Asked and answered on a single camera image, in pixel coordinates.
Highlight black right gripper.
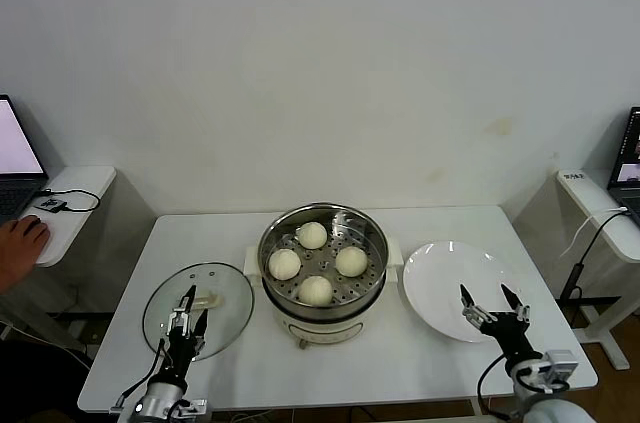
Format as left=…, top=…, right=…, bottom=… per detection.
left=460, top=283, right=544, bottom=363

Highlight round glass pot lid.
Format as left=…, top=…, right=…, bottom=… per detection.
left=142, top=261, right=256, bottom=363

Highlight black laptop with slim bezel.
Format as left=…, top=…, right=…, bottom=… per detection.
left=0, top=94, right=50, bottom=224

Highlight thin white floor cable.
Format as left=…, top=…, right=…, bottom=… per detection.
left=0, top=320, right=91, bottom=372

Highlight black laptop with dark screen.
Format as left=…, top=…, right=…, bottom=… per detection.
left=607, top=106, right=640, bottom=224

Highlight person's bare hand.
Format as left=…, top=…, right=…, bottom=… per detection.
left=0, top=215, right=52, bottom=294

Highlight white steamed baozi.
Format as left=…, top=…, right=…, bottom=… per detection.
left=298, top=274, right=334, bottom=307
left=298, top=221, right=330, bottom=250
left=268, top=248, right=302, bottom=280
left=333, top=245, right=370, bottom=277

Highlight cream electric cooker pot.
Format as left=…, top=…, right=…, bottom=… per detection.
left=244, top=236, right=405, bottom=350

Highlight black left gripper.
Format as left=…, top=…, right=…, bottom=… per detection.
left=164, top=284, right=209, bottom=382

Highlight perforated stainless steamer basket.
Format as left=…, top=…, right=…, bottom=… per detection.
left=258, top=201, right=390, bottom=318

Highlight white side desk with label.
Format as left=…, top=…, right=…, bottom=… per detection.
left=558, top=170, right=640, bottom=372

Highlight white side desk rounded corner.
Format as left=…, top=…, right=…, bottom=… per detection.
left=0, top=165, right=120, bottom=369

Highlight black cable with adapter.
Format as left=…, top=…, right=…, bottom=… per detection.
left=562, top=212, right=630, bottom=302

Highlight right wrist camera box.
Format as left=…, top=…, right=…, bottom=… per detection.
left=544, top=350, right=580, bottom=384

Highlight round white plate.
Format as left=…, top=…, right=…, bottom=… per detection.
left=402, top=240, right=524, bottom=343

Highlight thin black hub cable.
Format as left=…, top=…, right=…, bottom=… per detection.
left=39, top=187, right=101, bottom=214

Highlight white flat cable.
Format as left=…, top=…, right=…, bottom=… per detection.
left=559, top=209, right=629, bottom=259

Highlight small black usb hub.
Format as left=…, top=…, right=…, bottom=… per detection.
left=34, top=196, right=69, bottom=214

